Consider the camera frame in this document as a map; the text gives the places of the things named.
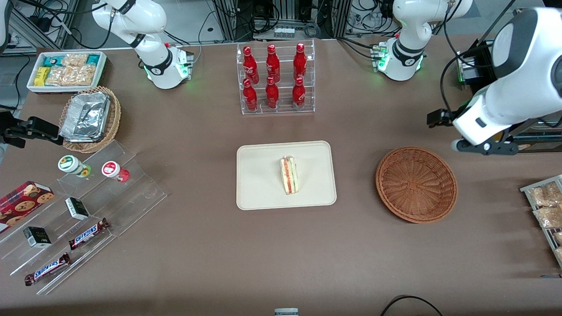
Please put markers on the clear acrylic bottle rack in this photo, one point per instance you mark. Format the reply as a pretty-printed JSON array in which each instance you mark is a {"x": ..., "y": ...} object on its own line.
[{"x": 283, "y": 109}]

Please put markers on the black food warmer cabinet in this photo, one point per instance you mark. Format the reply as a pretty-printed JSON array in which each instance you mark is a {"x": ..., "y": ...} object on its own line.
[{"x": 482, "y": 74}]

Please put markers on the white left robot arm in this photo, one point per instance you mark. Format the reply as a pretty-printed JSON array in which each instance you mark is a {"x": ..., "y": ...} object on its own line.
[{"x": 527, "y": 66}]

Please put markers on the brown round wicker basket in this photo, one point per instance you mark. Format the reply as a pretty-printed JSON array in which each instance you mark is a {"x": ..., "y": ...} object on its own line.
[{"x": 415, "y": 184}]

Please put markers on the bagged pastry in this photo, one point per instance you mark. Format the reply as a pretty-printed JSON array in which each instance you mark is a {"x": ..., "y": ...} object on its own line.
[
  {"x": 549, "y": 217},
  {"x": 546, "y": 194},
  {"x": 559, "y": 238}
]

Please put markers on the white rectangular snack bin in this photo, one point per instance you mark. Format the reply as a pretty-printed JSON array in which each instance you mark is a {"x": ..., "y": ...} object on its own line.
[{"x": 102, "y": 72}]

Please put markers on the aluminium frame rack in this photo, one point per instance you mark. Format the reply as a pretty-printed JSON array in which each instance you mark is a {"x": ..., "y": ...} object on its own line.
[{"x": 228, "y": 17}]

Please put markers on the light wicker basket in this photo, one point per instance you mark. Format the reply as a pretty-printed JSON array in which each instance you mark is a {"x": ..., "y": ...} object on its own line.
[{"x": 114, "y": 118}]

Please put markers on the black right wrist bracket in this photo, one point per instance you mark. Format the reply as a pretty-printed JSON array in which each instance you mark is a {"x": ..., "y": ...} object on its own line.
[{"x": 41, "y": 128}]

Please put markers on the stacked aluminium foil containers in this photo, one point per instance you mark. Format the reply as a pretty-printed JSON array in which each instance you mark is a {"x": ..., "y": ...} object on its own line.
[{"x": 85, "y": 116}]

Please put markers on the large clear bag of crackers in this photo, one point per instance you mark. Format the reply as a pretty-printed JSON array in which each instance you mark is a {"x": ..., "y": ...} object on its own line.
[{"x": 72, "y": 75}]

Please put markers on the beige plastic tray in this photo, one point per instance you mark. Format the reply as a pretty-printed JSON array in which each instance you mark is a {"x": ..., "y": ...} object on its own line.
[{"x": 259, "y": 175}]

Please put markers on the white power strip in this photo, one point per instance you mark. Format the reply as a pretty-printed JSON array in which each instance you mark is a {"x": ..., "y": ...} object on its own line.
[{"x": 284, "y": 32}]

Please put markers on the red cookie box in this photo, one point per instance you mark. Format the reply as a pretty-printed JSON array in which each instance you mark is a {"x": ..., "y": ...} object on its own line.
[{"x": 22, "y": 202}]

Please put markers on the small clear bag of crackers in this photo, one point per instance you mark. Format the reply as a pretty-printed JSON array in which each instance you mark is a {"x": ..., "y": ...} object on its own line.
[{"x": 75, "y": 59}]

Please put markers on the red cola bottle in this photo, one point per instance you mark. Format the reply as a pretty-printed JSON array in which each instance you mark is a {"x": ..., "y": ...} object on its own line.
[
  {"x": 250, "y": 66},
  {"x": 250, "y": 96},
  {"x": 272, "y": 65},
  {"x": 271, "y": 94},
  {"x": 300, "y": 62},
  {"x": 298, "y": 94}
]

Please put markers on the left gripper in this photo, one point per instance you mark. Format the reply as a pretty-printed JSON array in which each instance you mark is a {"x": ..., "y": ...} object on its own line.
[{"x": 440, "y": 117}]

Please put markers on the small black box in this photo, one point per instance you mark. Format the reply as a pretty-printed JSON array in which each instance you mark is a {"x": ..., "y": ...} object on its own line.
[
  {"x": 77, "y": 208},
  {"x": 37, "y": 237}
]

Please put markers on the triangular sandwich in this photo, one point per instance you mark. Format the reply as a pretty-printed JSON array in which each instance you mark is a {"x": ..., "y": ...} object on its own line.
[{"x": 290, "y": 175}]

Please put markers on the teal snack packet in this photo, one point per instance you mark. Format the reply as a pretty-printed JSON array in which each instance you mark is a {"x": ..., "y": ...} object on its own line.
[
  {"x": 52, "y": 60},
  {"x": 93, "y": 59}
]

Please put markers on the green lidded cup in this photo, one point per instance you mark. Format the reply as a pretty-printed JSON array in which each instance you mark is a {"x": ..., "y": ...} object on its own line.
[{"x": 70, "y": 164}]

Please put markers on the red lidded cup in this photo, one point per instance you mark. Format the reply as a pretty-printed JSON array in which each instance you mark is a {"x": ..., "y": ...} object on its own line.
[{"x": 112, "y": 169}]

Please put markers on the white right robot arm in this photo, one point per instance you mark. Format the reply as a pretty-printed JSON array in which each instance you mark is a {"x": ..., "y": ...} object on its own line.
[{"x": 131, "y": 19}]

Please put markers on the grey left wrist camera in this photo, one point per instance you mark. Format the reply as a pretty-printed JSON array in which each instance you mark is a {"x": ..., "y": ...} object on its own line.
[{"x": 487, "y": 147}]

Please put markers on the black left wrist connector block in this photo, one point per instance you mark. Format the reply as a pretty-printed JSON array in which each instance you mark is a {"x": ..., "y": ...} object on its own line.
[{"x": 440, "y": 118}]

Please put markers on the clear acrylic tiered stand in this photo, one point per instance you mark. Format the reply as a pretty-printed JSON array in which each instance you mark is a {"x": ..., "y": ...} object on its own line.
[{"x": 131, "y": 197}]

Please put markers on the Snickers chocolate bar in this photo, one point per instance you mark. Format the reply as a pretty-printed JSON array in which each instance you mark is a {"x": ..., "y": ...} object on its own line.
[
  {"x": 47, "y": 269},
  {"x": 88, "y": 234}
]

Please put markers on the yellow snack packet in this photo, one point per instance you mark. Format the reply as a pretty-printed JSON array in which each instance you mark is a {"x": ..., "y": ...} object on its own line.
[{"x": 41, "y": 76}]

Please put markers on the small grey device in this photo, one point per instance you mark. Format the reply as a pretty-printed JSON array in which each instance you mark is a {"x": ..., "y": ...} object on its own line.
[{"x": 286, "y": 312}]

